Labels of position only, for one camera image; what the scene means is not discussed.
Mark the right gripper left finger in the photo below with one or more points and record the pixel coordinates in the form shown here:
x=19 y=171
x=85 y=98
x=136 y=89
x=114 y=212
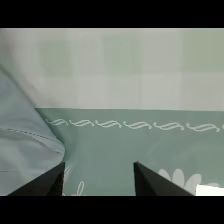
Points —
x=46 y=183

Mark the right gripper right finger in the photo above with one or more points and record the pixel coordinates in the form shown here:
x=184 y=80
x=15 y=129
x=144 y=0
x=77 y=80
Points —
x=150 y=183

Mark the light blue shirt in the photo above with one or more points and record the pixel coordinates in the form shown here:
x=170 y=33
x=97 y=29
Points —
x=23 y=146

